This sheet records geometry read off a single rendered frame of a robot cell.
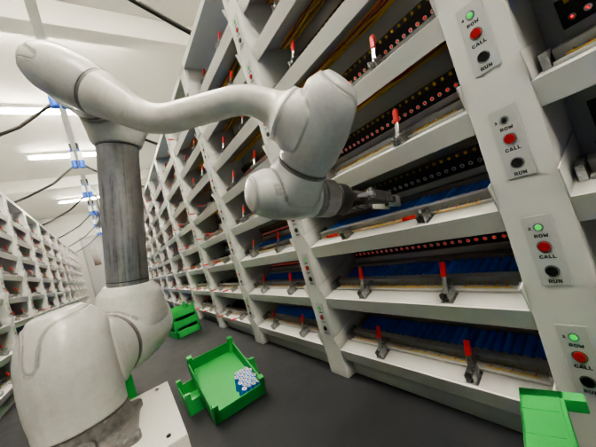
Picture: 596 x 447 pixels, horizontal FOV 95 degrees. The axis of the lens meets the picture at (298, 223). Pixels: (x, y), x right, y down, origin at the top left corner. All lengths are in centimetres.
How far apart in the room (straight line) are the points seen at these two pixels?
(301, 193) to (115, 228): 51
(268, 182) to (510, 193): 43
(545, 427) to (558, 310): 19
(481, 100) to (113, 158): 84
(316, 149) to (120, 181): 55
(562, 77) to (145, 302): 94
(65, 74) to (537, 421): 100
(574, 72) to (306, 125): 40
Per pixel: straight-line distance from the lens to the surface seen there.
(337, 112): 47
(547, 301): 66
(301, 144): 48
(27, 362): 71
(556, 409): 62
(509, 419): 89
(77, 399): 69
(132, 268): 84
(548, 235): 62
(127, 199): 85
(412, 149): 69
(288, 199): 52
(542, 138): 60
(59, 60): 79
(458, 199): 70
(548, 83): 61
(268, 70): 121
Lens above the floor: 56
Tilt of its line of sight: 2 degrees up
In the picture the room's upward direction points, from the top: 16 degrees counter-clockwise
